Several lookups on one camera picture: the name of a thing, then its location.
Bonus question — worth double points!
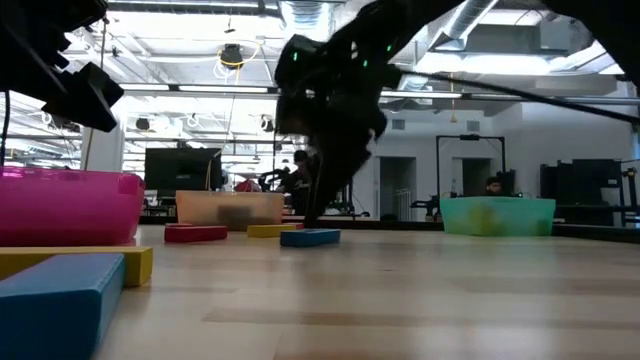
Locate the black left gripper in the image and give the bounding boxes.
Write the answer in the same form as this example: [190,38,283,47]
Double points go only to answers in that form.
[0,0,126,134]

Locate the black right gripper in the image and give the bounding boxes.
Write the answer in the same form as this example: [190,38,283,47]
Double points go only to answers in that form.
[273,33,402,229]

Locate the blue rectangular block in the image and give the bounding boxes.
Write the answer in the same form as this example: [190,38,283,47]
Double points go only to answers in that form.
[279,228,342,248]
[0,252,127,360]

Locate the yellow rectangular block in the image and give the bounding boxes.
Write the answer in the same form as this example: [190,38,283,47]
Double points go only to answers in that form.
[0,245,154,288]
[246,223,297,239]

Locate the red plastic bin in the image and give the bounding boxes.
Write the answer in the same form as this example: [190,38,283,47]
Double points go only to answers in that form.
[0,167,146,248]

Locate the yellow cube block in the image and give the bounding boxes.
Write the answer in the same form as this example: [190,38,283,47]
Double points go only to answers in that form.
[469,205,501,236]

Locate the person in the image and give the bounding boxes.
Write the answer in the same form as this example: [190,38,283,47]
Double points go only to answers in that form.
[287,148,315,216]
[484,175,505,197]

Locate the linear ceiling light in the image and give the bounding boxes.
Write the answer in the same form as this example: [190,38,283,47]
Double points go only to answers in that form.
[178,85,270,95]
[380,90,463,100]
[119,83,171,93]

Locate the white pillar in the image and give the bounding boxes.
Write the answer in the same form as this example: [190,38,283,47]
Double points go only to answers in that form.
[81,124,126,172]

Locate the grey door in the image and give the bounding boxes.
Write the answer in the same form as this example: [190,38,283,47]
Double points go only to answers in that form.
[452,157,496,199]
[372,156,418,223]

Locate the red rounded object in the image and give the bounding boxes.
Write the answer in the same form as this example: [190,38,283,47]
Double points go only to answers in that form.
[233,178,264,194]

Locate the black monitor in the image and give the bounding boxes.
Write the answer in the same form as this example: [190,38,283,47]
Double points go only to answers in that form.
[143,147,224,193]

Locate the orange plastic bin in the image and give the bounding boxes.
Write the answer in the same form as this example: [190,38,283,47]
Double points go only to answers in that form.
[174,190,285,232]

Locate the green plastic bin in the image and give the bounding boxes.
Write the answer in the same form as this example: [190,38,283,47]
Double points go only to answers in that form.
[439,196,557,237]

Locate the black equipment rack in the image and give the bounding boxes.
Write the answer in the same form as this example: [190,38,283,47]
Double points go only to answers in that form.
[539,158,625,207]

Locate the yellow reel cable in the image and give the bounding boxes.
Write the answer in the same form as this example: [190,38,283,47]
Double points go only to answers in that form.
[203,42,264,192]

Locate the black ceiling cable reel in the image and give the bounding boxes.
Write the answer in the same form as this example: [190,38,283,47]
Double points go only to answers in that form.
[218,43,245,71]

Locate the black station frame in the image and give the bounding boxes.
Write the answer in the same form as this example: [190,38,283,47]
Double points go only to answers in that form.
[435,133,507,199]

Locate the wide silver ceiling duct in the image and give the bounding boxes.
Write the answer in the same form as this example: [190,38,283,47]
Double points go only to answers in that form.
[278,0,335,36]

